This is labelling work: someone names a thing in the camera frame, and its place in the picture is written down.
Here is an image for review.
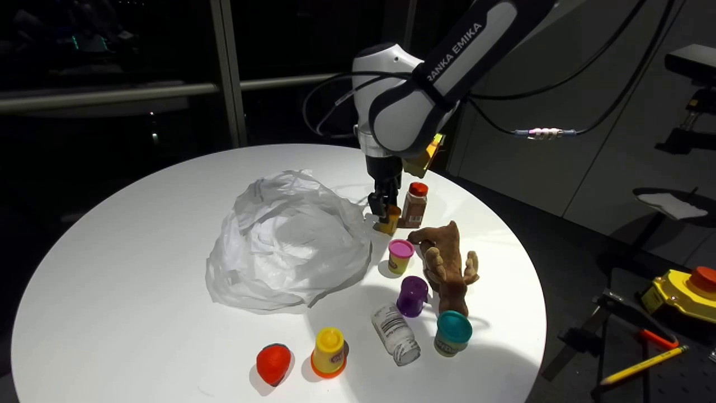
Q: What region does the grey flat plate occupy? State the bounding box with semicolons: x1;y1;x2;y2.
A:
632;185;710;221

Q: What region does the black equipment stand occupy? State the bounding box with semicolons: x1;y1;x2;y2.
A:
656;43;716;154

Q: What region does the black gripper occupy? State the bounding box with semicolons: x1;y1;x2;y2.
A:
364;153;406;224

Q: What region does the brown bottle orange cap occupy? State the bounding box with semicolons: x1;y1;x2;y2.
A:
398;178;431;231

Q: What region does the yellow wrist camera mount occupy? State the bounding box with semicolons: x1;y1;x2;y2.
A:
404;131;446;178

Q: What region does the grey horizontal window rail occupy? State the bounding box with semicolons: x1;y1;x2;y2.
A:
0;71;356;117

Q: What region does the pink lid dough tub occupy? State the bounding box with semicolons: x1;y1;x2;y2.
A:
384;238;415;277

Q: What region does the yellow pencil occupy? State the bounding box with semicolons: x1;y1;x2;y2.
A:
597;343;688;389

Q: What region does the black cable silver connector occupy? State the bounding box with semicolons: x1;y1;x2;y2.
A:
465;0;690;140

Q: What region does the purple lid dough tub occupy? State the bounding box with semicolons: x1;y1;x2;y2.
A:
394;274;431;319

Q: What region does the teal lid dough tub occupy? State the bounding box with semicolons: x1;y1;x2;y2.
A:
433;308;473;357

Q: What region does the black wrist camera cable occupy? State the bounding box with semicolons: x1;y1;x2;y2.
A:
300;70;364;140

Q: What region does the yellow lid orange tub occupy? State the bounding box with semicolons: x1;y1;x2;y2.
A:
309;325;351;381

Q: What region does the grey window post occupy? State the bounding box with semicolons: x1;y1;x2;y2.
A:
208;0;250;149

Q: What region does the yellow emergency stop box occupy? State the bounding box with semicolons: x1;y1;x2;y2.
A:
641;263;716;325

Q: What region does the red handled black tool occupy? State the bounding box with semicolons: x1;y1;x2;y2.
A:
594;288;683;354

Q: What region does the white plastic bag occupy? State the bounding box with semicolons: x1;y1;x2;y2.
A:
204;168;376;314

